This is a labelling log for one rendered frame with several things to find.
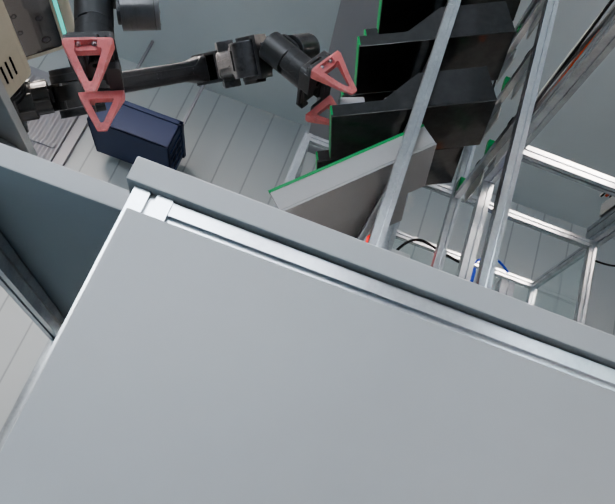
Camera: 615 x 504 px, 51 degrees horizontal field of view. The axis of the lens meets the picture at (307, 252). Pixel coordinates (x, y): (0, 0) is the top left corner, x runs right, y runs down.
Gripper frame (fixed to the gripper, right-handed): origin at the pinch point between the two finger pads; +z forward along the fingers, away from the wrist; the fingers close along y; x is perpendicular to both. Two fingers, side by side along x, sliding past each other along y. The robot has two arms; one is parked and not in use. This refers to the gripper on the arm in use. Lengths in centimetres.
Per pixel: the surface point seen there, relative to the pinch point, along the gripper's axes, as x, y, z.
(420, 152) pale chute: 2.2, -6.4, 16.9
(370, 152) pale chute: 7.9, -5.9, 11.2
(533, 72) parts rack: -23.2, -9.0, 20.6
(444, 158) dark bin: -12.5, 10.7, 16.4
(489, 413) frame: 37, -28, 48
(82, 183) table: 48, -23, -4
